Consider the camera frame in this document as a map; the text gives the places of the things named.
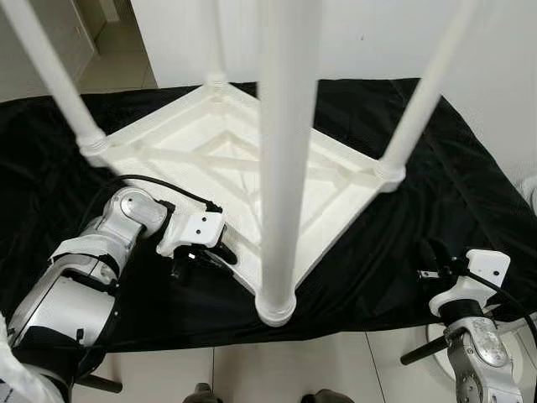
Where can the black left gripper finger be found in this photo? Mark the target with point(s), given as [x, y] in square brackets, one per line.
[224, 253]

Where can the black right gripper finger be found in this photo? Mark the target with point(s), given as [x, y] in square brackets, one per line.
[436, 252]

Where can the white plastic table top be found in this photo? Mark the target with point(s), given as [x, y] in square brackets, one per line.
[210, 151]

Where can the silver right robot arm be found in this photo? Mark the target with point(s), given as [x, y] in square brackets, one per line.
[482, 353]

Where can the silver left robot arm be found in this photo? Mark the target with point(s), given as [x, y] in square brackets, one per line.
[75, 294]

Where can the black cloth table cover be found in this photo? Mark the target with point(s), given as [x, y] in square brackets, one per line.
[470, 210]

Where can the black metal table leg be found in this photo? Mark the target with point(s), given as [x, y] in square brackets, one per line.
[424, 351]
[101, 384]

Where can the grey left robot foot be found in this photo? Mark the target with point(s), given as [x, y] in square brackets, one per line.
[201, 395]

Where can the grey robot foot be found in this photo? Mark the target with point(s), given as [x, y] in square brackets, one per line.
[323, 396]
[201, 395]

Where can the grey right robot foot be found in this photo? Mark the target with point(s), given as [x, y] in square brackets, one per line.
[323, 396]

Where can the white crumpled plastic wrap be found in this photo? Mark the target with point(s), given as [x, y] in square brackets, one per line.
[17, 378]

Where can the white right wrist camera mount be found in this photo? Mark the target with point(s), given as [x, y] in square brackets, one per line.
[487, 269]

